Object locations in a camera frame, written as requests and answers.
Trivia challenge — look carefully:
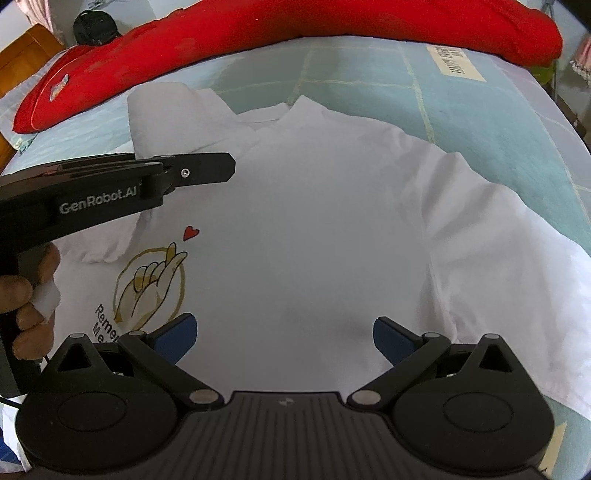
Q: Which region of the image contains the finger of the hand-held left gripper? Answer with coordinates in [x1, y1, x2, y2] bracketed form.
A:
[46, 152, 236, 193]

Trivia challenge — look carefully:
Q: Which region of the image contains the pink white curtain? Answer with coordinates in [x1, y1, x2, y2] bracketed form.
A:
[570, 37, 591, 86]

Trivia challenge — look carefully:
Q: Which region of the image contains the wooden headboard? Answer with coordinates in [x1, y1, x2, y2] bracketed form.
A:
[0, 23, 65, 174]

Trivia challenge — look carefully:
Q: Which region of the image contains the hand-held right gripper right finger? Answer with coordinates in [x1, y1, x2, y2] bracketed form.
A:
[347, 316, 520, 411]

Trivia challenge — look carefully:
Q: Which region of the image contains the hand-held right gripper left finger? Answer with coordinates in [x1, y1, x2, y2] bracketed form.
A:
[48, 313, 225, 411]

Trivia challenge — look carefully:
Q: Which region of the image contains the person's left hand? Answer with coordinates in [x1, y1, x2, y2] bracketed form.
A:
[0, 244, 62, 361]

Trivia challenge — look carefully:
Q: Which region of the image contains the light green checked bed sheet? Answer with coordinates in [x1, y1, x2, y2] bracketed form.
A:
[0, 32, 591, 480]

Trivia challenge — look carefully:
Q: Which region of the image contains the red blanket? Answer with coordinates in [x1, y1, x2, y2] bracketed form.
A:
[13, 0, 564, 134]

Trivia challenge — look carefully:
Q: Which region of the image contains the white printed t-shirt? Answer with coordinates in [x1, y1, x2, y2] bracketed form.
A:
[0, 82, 591, 480]

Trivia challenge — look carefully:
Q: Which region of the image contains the green cloth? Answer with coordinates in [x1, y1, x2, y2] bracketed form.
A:
[526, 65, 555, 86]

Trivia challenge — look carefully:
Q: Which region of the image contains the black cap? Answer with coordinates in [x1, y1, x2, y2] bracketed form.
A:
[73, 10, 123, 47]

